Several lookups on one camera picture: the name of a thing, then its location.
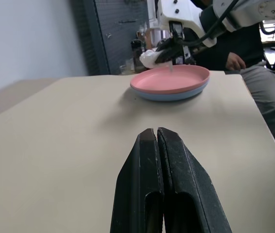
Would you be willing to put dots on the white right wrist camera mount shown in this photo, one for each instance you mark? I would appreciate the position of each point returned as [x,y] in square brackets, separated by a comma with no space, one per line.
[188,12]

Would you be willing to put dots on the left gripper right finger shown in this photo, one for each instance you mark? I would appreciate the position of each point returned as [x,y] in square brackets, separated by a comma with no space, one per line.
[188,189]

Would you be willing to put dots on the pink plastic plate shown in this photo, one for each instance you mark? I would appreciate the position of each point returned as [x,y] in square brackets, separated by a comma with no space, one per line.
[171,80]

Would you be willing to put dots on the white tissue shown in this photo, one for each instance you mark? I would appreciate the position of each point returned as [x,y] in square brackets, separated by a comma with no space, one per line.
[148,58]

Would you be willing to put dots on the person right hand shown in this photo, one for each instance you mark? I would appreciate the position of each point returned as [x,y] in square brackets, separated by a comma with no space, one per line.
[235,61]

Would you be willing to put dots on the black chair frame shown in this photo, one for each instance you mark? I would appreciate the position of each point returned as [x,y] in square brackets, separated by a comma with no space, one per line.
[274,63]

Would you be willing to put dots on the light blue plastic plate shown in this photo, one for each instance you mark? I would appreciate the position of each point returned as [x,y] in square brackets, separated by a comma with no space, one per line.
[166,97]

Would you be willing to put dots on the dark capped bottle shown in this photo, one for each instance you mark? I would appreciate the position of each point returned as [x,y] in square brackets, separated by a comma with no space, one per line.
[137,55]

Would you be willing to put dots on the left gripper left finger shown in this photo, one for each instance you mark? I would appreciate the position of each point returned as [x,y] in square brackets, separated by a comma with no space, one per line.
[137,184]

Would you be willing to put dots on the seated person dark top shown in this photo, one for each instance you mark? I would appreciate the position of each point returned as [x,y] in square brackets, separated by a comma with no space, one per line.
[246,41]

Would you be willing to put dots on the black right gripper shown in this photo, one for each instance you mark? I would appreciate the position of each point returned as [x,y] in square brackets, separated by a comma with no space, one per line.
[176,29]

